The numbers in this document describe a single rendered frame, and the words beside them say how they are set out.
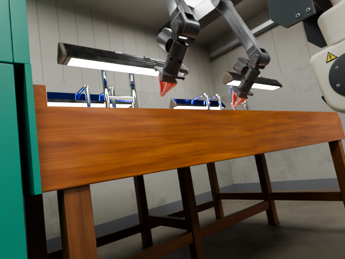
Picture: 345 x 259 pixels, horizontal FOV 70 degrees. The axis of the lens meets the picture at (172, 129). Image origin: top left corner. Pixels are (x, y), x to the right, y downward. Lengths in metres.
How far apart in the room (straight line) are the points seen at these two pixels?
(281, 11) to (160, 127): 0.44
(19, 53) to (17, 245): 0.36
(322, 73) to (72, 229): 0.67
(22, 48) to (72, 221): 0.37
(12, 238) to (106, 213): 2.29
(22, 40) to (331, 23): 0.68
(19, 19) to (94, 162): 0.34
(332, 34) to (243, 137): 0.47
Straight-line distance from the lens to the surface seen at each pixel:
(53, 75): 2.86
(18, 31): 0.62
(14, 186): 0.54
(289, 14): 0.74
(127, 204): 2.92
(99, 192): 2.76
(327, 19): 0.72
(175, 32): 0.82
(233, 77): 1.58
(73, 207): 0.61
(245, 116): 1.04
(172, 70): 0.86
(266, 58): 1.17
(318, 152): 3.66
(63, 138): 0.60
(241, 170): 4.19
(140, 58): 1.17
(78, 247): 0.62
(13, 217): 0.54
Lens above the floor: 0.59
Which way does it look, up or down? 8 degrees up
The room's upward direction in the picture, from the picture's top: 9 degrees counter-clockwise
